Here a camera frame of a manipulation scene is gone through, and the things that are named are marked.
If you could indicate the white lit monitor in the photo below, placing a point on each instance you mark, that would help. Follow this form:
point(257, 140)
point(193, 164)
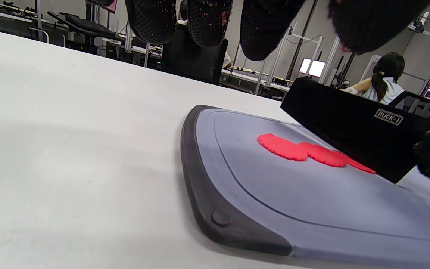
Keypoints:
point(315, 68)

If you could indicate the red plasticine disc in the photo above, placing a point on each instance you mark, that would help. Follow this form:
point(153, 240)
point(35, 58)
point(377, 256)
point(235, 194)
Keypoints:
point(325, 154)
point(280, 145)
point(360, 166)

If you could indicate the grey cutting board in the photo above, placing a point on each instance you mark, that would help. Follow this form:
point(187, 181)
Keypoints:
point(312, 194)

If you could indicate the black cleaver knife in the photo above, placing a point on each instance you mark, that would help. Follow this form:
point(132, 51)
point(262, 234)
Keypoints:
point(349, 123)

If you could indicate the person's left hand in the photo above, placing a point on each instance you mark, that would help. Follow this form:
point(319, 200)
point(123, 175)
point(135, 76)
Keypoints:
point(267, 26)

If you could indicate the black mesh office chair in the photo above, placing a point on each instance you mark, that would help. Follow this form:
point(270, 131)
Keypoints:
point(192, 63)

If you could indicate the black keyboard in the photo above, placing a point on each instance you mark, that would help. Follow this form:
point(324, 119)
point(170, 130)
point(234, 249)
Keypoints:
point(88, 24)

